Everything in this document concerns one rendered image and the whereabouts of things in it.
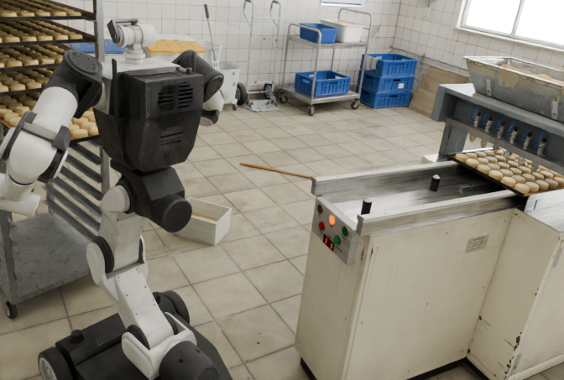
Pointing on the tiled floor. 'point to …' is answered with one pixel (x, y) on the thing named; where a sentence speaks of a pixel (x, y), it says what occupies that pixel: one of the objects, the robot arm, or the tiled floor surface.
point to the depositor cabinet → (521, 296)
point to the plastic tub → (206, 222)
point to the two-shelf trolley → (331, 67)
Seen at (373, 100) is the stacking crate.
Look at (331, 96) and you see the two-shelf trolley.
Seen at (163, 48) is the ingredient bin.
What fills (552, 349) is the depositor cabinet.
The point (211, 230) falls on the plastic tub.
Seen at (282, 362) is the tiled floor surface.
